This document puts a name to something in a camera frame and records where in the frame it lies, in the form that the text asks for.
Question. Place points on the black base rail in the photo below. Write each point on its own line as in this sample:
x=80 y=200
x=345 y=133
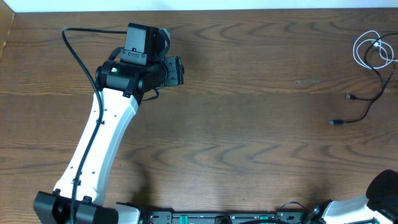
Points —
x=169 y=217

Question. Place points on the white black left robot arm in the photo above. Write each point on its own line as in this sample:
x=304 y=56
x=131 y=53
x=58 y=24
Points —
x=119 y=85

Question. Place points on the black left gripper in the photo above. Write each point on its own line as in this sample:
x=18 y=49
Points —
x=174 y=70

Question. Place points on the wooden side panel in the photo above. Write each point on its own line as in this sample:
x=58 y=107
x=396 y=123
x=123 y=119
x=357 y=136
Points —
x=6 y=21

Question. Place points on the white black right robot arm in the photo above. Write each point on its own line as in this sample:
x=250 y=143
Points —
x=377 y=205

